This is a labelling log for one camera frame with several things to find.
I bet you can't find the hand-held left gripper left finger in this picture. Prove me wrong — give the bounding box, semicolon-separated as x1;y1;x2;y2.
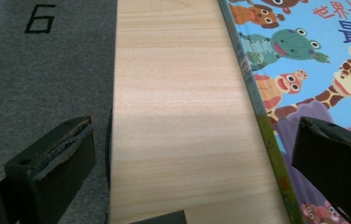
4;116;97;224

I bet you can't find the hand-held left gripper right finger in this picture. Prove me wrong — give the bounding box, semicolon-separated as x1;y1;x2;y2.
290;116;351;224

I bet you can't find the colourful children's picture book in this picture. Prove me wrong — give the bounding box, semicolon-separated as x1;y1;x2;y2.
218;0;351;224

